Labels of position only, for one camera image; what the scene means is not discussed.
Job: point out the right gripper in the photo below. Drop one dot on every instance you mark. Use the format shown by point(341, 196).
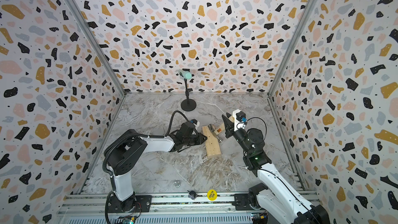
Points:
point(231, 132)

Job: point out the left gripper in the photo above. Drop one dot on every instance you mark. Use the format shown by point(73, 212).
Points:
point(201, 138)

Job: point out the wooden handle claw hammer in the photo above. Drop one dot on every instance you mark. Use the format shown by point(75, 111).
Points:
point(217, 131)

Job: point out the wooden block with nails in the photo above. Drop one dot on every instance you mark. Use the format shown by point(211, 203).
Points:
point(211, 144)

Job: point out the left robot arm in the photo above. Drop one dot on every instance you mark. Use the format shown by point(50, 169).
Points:
point(123, 154)

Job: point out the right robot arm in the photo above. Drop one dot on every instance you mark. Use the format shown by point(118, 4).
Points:
point(274, 194)

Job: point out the microphone on black stand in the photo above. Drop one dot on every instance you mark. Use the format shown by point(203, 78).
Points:
point(188, 104)

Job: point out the small clear disc on table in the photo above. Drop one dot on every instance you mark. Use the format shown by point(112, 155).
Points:
point(177, 183)

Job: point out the yellow round sticker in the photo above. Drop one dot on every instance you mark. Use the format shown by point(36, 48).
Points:
point(212, 195)

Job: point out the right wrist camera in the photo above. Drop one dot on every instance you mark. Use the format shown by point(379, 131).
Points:
point(240, 119)

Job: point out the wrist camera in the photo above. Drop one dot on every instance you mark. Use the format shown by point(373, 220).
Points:
point(195, 122)
point(240, 119)

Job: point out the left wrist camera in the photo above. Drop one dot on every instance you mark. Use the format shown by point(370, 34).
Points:
point(195, 122)

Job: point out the black knob on rail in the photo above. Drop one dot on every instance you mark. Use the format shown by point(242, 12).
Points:
point(192, 195)

